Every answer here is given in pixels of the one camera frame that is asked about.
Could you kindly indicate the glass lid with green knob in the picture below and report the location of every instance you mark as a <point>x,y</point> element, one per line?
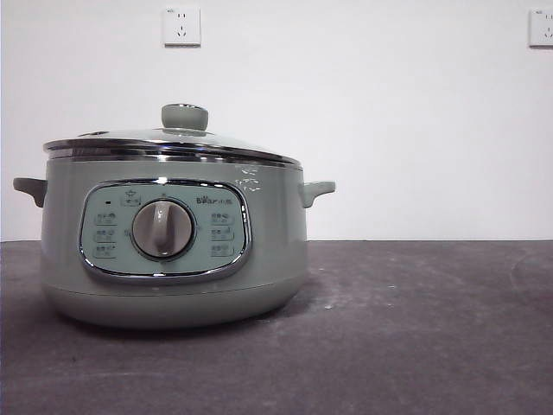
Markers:
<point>185,117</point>

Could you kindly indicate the pale green electric cooking pot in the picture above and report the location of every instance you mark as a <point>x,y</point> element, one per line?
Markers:
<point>65,259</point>

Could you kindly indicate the white wall socket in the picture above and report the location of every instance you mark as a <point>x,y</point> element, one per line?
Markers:
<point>543,28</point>
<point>182,26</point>

